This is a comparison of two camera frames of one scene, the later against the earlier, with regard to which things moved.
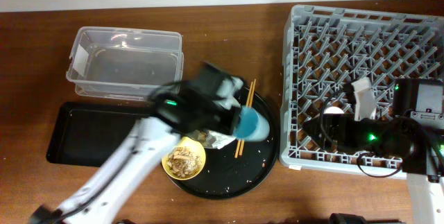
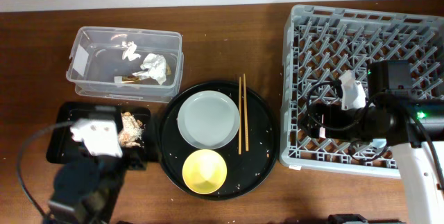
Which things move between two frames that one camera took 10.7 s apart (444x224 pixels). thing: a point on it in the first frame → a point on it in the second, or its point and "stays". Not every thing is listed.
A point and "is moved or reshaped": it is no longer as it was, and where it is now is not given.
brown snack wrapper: [201, 135] → [131, 78]
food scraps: [182, 161] → [131, 134]
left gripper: [236, 115] → [79, 144]
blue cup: [251, 125] is moved or reshaped
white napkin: [221, 139] → [157, 69]
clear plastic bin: [124, 63] stays
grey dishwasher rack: [325, 50] stays
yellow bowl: [184, 159] → [204, 171]
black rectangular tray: [91, 134] stays
